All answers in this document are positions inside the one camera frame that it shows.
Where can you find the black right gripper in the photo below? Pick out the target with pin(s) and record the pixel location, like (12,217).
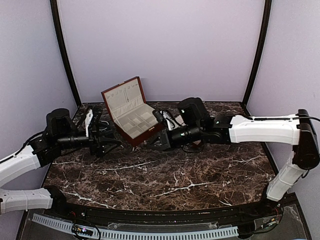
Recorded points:
(163,135)

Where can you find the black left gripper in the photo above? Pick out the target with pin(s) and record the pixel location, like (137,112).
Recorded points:
(97,148)

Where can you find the red jewelry tray insert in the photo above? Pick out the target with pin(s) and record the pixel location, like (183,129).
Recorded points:
(193,147)

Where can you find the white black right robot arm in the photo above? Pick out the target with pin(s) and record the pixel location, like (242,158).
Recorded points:
(296,130)

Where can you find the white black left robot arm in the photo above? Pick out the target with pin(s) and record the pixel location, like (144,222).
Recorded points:
(41,149)

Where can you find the red open jewelry box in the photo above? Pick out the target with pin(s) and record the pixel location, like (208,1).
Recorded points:
(132,116)

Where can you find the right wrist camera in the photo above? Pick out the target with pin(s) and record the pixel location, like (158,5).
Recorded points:
(165,117)

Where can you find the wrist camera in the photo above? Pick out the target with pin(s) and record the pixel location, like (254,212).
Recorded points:
(93,115)
(165,117)

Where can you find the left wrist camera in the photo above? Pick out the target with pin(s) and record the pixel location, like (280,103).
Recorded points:
(93,115)

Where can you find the white slotted cable duct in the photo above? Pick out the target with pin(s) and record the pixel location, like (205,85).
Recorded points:
(121,231)

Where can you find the black left frame post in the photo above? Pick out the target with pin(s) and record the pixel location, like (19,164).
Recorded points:
(63,52)

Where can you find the black frame post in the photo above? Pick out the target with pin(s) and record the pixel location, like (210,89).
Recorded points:
(258,53)
(63,52)

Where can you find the black front table rail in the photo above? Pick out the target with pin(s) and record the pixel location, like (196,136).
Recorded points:
(180,206)

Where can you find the black right frame post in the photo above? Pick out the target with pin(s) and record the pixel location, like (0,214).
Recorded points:
(258,53)

